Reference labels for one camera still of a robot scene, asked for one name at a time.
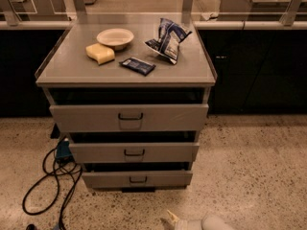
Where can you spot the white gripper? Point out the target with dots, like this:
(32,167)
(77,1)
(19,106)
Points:
(188,224)

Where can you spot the grey bottom drawer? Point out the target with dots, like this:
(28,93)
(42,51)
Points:
(149,179)

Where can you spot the grey middle drawer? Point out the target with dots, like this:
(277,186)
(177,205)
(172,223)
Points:
(134,152)

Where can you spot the grey drawer cabinet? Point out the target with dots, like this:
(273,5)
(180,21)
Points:
(72,78)

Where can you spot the blue power box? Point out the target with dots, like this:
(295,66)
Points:
(62,150)

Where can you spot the blue flat snack packet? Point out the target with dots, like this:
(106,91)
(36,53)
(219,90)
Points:
(137,65)

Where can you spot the yellow sponge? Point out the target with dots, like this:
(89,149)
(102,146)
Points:
(102,54)

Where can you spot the crumpled blue chip bag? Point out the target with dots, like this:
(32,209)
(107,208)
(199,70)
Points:
(170,35)

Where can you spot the white bowl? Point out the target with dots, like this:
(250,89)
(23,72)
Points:
(117,39)

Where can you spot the background grey counter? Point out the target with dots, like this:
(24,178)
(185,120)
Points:
(252,10)

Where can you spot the grey railing bar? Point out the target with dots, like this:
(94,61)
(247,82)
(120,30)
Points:
(199,25)

